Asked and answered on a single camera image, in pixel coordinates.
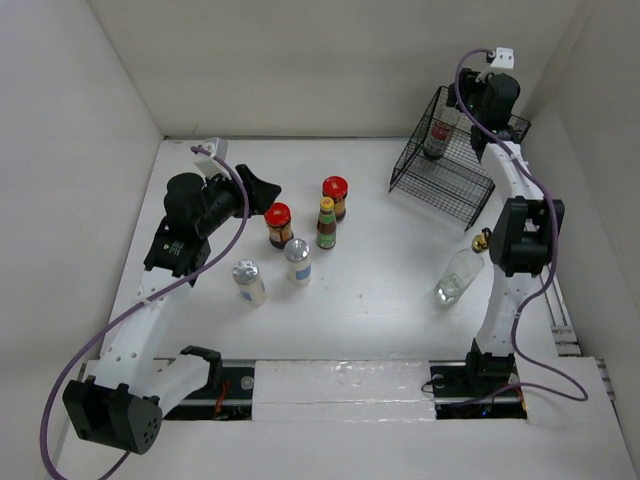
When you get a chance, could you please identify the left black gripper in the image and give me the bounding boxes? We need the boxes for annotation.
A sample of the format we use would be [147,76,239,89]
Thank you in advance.
[196,164,279,237]

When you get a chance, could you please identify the red-lid chili jar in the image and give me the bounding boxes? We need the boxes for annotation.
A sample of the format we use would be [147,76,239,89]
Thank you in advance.
[264,202,294,249]
[322,176,349,222]

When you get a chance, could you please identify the black-cap red-label vinegar bottle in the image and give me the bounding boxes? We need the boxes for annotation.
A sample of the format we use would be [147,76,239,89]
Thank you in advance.
[423,104,460,161]

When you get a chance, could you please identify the silver-lid white shaker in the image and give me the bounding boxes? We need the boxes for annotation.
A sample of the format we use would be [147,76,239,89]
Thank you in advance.
[284,238,311,287]
[232,259,266,307]

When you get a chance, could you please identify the yellow-cap green-label sauce bottle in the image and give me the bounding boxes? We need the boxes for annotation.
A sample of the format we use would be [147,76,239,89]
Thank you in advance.
[316,197,337,250]

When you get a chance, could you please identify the clear glass oil dispenser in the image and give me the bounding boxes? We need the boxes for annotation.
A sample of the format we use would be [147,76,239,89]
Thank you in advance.
[434,228,492,306]

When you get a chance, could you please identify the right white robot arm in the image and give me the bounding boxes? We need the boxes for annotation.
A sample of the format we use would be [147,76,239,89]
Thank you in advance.
[445,67,565,395]

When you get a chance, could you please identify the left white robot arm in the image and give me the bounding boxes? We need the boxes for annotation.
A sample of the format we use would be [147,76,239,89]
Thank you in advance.
[62,164,281,454]

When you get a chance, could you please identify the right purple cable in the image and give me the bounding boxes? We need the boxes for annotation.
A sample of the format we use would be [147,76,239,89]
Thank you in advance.
[454,47,589,409]

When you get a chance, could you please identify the purple cable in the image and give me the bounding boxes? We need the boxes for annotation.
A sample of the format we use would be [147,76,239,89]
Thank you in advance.
[454,47,589,409]
[39,144,250,480]

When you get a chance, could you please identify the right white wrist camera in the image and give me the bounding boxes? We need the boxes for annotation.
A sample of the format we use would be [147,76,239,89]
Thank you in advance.
[487,47,515,70]

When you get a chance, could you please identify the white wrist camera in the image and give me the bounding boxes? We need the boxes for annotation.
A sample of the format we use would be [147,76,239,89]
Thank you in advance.
[191,137,231,180]
[487,47,515,70]

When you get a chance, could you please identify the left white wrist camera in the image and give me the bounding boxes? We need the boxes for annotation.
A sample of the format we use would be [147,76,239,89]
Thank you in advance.
[191,137,231,180]

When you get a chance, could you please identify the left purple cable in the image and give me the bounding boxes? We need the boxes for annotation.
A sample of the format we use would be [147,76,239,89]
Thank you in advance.
[39,144,250,480]

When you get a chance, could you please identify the black wire rack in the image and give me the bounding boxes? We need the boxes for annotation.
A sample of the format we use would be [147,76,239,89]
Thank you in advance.
[388,85,532,232]

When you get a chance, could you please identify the black mounting rail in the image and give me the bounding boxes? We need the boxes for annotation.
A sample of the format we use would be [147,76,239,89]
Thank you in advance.
[166,360,527,423]

